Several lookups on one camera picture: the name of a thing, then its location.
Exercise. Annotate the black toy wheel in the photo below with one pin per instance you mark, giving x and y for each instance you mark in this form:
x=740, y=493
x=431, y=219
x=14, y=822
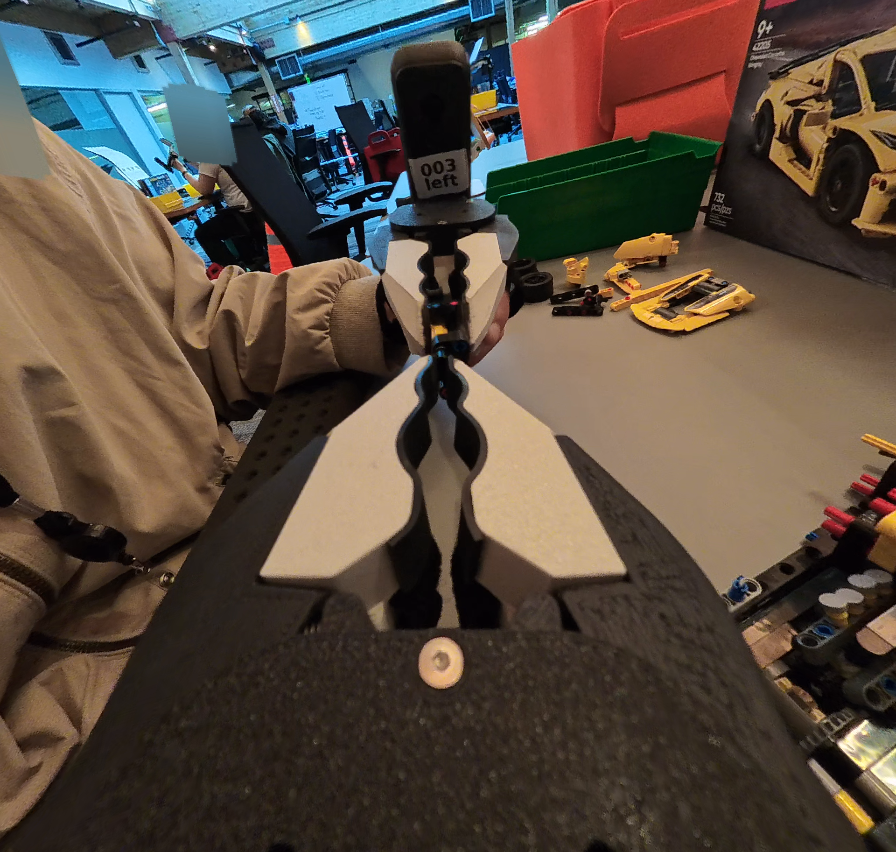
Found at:
x=526, y=269
x=539, y=288

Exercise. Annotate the black toy beam assembly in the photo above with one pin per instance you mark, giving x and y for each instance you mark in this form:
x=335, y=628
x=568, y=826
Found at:
x=577, y=304

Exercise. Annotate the person's left hand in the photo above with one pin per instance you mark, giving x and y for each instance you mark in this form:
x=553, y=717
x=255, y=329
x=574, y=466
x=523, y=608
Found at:
x=490, y=341

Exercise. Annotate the grey desk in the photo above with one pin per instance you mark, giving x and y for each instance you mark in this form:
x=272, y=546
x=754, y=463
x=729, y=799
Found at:
x=665, y=411

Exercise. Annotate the black office chair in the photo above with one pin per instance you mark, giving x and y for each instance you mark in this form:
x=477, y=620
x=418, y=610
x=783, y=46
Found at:
x=280, y=180

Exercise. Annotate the black toy car chassis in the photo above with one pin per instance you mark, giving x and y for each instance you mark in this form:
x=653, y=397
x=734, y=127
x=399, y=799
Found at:
x=840, y=628

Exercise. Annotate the white board with writing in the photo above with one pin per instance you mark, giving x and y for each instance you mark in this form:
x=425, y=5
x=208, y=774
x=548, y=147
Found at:
x=322, y=103

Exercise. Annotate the orange felt bag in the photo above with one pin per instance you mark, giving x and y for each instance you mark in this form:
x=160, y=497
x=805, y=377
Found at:
x=595, y=61

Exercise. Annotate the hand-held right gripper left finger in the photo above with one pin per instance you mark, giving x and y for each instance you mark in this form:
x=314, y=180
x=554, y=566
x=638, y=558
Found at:
x=343, y=516

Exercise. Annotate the person in beige jacket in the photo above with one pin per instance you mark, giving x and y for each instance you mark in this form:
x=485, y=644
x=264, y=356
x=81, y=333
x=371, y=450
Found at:
x=105, y=306

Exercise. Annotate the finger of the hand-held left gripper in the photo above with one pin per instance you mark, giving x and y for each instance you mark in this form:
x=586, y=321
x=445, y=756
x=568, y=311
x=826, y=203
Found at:
x=404, y=285
x=486, y=278

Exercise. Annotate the yellow toy car panel assembly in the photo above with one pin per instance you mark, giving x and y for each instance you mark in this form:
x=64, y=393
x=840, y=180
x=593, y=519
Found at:
x=700, y=307

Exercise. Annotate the yellow toy fender piece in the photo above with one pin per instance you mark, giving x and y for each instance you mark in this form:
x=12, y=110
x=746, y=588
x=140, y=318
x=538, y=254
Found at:
x=647, y=248

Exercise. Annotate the toy car set box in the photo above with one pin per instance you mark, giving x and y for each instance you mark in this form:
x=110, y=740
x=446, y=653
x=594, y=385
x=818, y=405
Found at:
x=805, y=166

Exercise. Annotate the person's left forearm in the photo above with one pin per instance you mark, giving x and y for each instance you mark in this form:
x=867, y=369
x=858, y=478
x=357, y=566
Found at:
x=294, y=320

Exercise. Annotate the white wall vent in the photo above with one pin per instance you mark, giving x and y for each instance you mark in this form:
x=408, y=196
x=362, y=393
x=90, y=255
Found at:
x=481, y=7
x=288, y=65

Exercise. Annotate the black perforated panel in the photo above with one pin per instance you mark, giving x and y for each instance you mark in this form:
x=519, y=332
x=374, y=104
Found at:
x=301, y=432

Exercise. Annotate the small yellow toy piece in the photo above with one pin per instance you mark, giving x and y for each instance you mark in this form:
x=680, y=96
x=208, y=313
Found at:
x=576, y=271

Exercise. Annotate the small black brick assembly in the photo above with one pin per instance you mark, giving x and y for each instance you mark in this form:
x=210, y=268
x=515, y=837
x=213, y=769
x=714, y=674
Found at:
x=443, y=358

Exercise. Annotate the red office chair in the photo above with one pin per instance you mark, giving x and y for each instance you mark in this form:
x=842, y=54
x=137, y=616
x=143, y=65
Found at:
x=383, y=159

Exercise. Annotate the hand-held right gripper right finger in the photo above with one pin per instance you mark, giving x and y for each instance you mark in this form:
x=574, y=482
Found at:
x=546, y=516

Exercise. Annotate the green plastic bin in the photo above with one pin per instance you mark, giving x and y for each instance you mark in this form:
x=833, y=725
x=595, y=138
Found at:
x=602, y=201

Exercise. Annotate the yellow toy piece with red pin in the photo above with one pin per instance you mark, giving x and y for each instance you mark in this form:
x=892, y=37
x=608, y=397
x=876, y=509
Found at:
x=621, y=278

